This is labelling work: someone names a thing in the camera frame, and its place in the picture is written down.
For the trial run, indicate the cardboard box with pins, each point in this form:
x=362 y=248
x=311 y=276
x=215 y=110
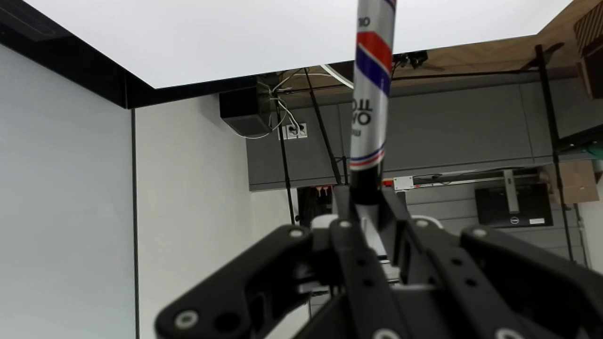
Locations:
x=577 y=182

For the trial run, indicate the black stand pole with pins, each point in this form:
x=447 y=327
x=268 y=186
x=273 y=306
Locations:
x=552 y=125

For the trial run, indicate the dark flat monitor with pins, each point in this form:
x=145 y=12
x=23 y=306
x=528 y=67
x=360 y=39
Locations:
x=529 y=204

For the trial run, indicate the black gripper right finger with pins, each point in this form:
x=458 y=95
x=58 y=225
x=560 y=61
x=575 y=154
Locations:
x=533 y=283

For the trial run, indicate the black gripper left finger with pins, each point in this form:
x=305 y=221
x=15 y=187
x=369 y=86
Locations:
x=251 y=276

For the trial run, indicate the white marker red blue print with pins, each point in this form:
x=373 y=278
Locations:
x=371 y=95

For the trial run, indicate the black power box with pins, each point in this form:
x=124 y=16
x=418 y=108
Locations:
x=241 y=114

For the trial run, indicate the white socket plate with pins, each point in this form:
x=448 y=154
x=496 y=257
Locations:
x=294 y=131

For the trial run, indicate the black table leg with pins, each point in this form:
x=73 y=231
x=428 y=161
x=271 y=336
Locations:
x=320 y=125

